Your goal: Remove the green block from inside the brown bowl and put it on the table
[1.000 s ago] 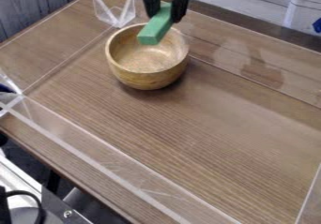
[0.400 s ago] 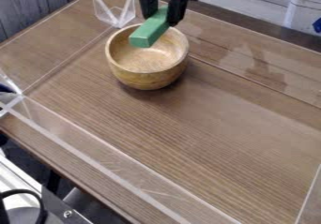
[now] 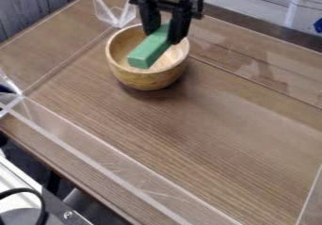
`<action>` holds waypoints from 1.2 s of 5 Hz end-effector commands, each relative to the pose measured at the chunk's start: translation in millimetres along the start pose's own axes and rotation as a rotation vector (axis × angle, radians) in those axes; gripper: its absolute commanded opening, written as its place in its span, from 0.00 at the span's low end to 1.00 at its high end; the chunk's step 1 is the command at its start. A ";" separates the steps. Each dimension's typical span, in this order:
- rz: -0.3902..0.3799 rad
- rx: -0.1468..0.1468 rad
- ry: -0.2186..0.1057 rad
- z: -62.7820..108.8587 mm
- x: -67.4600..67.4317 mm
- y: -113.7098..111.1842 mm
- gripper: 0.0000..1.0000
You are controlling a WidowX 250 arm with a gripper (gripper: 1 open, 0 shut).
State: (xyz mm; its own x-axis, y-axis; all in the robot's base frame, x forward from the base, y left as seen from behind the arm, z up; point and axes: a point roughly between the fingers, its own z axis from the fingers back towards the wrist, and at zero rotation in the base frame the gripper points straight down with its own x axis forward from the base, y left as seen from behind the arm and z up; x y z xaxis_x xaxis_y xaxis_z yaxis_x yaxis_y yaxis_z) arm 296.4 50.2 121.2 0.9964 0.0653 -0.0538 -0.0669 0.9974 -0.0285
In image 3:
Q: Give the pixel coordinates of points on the clear acrylic table fence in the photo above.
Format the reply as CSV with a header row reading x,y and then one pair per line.
x,y
221,150

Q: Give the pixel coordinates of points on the brown wooden bowl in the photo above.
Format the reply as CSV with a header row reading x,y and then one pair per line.
x,y
166,70

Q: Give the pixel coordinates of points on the metal bracket with screw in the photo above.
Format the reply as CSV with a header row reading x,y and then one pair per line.
x,y
66,215

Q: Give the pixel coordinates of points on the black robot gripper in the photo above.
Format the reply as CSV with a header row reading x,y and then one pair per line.
x,y
185,9

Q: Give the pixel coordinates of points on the white bucket in background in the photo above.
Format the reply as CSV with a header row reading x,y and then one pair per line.
x,y
305,16

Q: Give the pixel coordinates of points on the clear acrylic corner bracket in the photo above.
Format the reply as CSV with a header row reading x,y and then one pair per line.
x,y
116,16

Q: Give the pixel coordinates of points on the green rectangular block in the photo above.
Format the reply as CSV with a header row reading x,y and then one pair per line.
x,y
145,55

